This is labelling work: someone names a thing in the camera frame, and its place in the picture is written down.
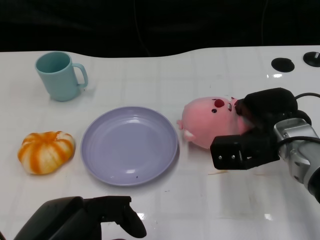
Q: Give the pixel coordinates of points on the black round table grommet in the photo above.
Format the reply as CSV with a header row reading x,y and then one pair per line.
x,y
283,64
312,59

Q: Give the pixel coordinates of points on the pink plush doll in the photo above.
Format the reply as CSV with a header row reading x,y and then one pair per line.
x,y
207,122

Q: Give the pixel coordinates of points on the black backdrop curtain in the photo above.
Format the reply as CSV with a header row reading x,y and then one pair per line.
x,y
75,22

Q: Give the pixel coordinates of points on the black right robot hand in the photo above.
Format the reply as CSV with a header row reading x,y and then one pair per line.
x,y
265,107

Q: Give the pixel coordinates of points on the teal plastic mug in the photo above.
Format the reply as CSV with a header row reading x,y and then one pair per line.
x,y
60,82

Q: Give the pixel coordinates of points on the orange white pumpkin toy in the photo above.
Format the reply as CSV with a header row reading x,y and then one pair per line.
x,y
45,152

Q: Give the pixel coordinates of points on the lilac plastic plate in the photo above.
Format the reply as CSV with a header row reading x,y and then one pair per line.
x,y
127,145

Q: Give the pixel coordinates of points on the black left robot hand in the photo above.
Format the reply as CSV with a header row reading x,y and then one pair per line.
x,y
70,217

